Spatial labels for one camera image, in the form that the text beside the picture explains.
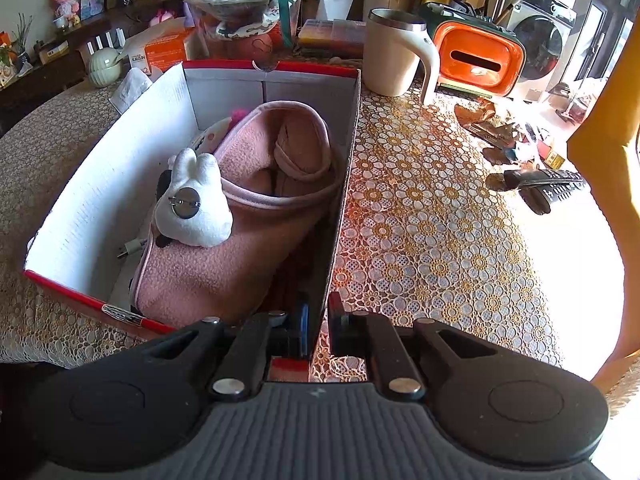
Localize red white cardboard box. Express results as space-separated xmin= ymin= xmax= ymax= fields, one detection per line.
xmin=22 ymin=58 xmax=362 ymax=384

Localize white bunny plush brooch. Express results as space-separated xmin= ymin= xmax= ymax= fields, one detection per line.
xmin=152 ymin=148 xmax=233 ymax=248

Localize floral patterned face mask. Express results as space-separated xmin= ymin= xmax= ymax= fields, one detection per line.
xmin=190 ymin=117 xmax=232 ymax=155

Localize pink fuzzy plush toy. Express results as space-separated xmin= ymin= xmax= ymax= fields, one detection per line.
xmin=229 ymin=108 xmax=248 ymax=128

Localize brown snack wrappers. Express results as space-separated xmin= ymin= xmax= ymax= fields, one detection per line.
xmin=453 ymin=97 xmax=566 ymax=172

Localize white plastic packet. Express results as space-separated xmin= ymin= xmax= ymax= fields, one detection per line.
xmin=110 ymin=67 xmax=153 ymax=115

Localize cream steel travel mug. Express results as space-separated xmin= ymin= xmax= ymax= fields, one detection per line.
xmin=362 ymin=8 xmax=440 ymax=106

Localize colourful flat box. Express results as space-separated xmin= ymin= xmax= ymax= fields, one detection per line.
xmin=297 ymin=20 xmax=366 ymax=58

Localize orange green tissue box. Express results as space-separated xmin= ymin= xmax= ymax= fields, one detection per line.
xmin=418 ymin=2 xmax=526 ymax=96

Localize orange medicine box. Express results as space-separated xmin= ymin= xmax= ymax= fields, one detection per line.
xmin=126 ymin=28 xmax=200 ymax=76

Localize pale green ribbed pot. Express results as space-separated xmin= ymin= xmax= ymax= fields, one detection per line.
xmin=88 ymin=48 xmax=122 ymax=88

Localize plastic wrapped fruit basket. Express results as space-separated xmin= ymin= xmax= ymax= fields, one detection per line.
xmin=182 ymin=0 xmax=302 ymax=64

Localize white plant pot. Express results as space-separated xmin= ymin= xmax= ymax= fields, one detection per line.
xmin=316 ymin=0 xmax=354 ymax=21

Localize white wifi router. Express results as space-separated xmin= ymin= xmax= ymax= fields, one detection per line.
xmin=86 ymin=27 xmax=126 ymax=55

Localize white washing machine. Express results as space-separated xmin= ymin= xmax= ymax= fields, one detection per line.
xmin=502 ymin=0 xmax=576 ymax=101

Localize white usb cable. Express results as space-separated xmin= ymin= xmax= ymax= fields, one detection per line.
xmin=116 ymin=236 xmax=151 ymax=260

